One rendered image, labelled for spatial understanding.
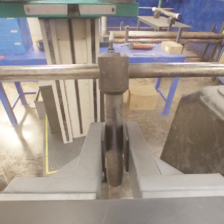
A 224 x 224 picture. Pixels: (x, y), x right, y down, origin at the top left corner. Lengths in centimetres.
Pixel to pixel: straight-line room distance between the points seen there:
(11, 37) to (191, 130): 198
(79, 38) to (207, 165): 102
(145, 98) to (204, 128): 212
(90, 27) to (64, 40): 18
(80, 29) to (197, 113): 96
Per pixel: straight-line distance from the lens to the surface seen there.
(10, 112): 236
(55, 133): 167
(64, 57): 118
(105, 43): 219
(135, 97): 236
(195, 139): 33
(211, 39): 407
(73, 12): 90
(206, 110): 30
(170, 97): 237
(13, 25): 208
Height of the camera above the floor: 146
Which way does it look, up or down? 37 degrees down
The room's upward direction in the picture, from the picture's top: 3 degrees clockwise
